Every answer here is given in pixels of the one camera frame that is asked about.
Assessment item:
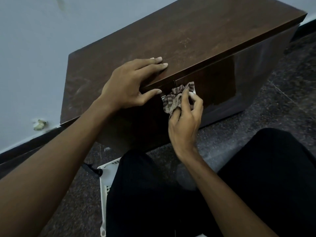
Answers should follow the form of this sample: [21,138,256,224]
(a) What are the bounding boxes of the person's left hand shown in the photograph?
[98,56,169,112]

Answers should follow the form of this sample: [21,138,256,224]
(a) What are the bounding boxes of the person's right hand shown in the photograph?
[168,86,204,162]

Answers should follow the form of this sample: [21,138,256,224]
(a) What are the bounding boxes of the striped brown cleaning cloth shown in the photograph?
[161,81,197,118]

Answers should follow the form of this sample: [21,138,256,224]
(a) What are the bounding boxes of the white spray bottle black trigger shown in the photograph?
[83,163,117,188]

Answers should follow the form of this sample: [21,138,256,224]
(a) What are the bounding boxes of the person's right forearm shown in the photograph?
[181,153,279,237]

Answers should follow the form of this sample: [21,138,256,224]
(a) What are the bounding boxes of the person's left forearm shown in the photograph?
[0,97,114,237]

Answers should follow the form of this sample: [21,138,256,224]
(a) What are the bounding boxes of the person's black trousers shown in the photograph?
[105,127,316,237]

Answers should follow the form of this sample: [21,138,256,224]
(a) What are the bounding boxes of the dark wooden table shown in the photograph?
[60,0,307,127]

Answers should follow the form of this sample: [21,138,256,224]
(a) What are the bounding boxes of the white plaster lump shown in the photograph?
[32,118,49,132]

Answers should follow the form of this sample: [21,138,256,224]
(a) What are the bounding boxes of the white plastic lattice basket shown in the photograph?
[97,157,121,237]

